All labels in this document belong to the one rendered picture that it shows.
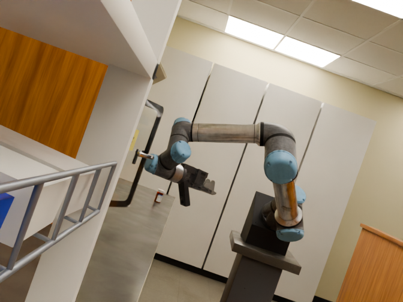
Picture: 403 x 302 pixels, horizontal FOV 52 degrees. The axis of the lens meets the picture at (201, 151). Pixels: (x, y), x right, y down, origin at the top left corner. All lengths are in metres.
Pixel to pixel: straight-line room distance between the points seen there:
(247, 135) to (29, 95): 0.78
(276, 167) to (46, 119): 0.77
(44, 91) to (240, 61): 3.86
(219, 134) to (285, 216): 0.44
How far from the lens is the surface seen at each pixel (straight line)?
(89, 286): 0.94
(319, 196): 4.62
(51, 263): 0.46
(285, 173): 1.50
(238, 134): 1.60
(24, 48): 1.32
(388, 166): 5.36
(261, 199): 2.10
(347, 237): 5.27
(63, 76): 1.27
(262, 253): 1.94
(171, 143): 1.57
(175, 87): 4.43
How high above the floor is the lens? 1.29
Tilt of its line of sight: level
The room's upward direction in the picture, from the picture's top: 20 degrees clockwise
